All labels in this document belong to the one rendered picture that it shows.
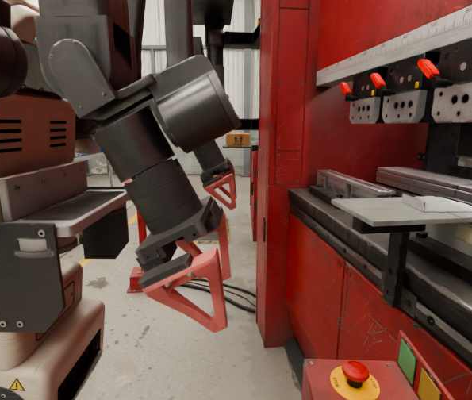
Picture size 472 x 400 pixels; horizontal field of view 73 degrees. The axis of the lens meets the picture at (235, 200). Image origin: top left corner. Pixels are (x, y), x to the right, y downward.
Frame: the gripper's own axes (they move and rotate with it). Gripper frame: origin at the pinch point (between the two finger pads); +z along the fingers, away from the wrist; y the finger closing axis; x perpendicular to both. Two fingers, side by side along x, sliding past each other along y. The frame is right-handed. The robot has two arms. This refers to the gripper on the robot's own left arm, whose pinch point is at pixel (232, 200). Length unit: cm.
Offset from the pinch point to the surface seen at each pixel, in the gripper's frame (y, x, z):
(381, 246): 2.3, -27.7, 27.7
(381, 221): -17.3, -24.7, 12.1
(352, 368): -31.6, -8.6, 25.3
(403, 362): -29.2, -16.2, 30.0
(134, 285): 134, 109, 50
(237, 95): 687, -30, -78
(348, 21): 51, -59, -29
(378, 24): 32, -59, -22
